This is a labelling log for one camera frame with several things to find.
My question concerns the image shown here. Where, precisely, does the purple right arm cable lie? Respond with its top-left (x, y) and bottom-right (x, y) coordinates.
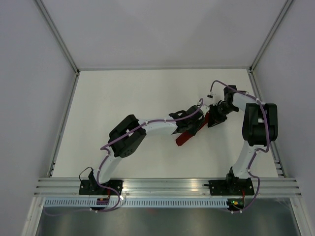
top-left (209, 80), bottom-right (270, 214)

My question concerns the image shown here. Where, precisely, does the left aluminium side rail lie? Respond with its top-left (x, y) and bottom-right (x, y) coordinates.
top-left (46, 71), bottom-right (81, 177)

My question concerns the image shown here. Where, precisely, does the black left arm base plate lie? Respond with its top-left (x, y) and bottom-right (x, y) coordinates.
top-left (79, 179), bottom-right (123, 196)

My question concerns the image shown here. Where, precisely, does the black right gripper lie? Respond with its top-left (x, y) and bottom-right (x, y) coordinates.
top-left (208, 103), bottom-right (238, 128)

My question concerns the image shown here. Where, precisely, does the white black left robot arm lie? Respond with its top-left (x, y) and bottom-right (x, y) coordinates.
top-left (89, 105), bottom-right (209, 195)

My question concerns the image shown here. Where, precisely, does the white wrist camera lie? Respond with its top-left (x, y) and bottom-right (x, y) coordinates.
top-left (207, 93), bottom-right (220, 105)
top-left (200, 105), bottom-right (210, 115)

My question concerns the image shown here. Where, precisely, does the left aluminium frame post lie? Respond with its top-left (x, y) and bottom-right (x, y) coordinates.
top-left (33, 0), bottom-right (80, 75)

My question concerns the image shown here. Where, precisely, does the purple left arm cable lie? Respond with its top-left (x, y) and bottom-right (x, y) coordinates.
top-left (100, 98), bottom-right (205, 158)

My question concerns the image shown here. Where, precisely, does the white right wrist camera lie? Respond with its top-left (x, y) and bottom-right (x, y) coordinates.
top-left (207, 93), bottom-right (220, 105)

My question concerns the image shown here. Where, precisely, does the aluminium front rail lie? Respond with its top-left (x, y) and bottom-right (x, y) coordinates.
top-left (33, 177), bottom-right (302, 198)

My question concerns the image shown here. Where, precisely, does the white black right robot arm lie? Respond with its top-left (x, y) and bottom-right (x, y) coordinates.
top-left (206, 85), bottom-right (278, 196)

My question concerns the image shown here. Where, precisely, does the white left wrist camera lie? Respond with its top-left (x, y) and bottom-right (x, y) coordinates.
top-left (200, 105), bottom-right (210, 115)

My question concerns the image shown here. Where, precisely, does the aluminium frame post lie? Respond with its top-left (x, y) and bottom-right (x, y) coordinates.
top-left (248, 0), bottom-right (295, 73)
top-left (33, 0), bottom-right (80, 75)

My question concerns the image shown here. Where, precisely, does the dark red cloth napkin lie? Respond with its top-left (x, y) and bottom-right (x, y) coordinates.
top-left (175, 112), bottom-right (209, 147)

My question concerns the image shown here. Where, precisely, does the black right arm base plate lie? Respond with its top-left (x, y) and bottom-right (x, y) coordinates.
top-left (204, 178), bottom-right (255, 196)

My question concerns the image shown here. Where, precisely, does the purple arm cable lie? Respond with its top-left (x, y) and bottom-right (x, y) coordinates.
top-left (100, 98), bottom-right (205, 158)
top-left (209, 80), bottom-right (270, 214)

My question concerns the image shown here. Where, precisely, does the white slotted cable duct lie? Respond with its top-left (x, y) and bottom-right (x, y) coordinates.
top-left (44, 197), bottom-right (228, 208)

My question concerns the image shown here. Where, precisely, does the aluminium side rail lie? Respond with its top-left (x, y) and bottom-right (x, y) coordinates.
top-left (248, 69), bottom-right (286, 177)
top-left (46, 71), bottom-right (81, 177)

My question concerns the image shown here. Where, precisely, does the right aluminium frame post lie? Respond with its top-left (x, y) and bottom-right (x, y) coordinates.
top-left (248, 0), bottom-right (295, 73)

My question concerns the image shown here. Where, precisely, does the right aluminium side rail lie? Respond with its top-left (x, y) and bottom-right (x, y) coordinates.
top-left (248, 69), bottom-right (286, 177)

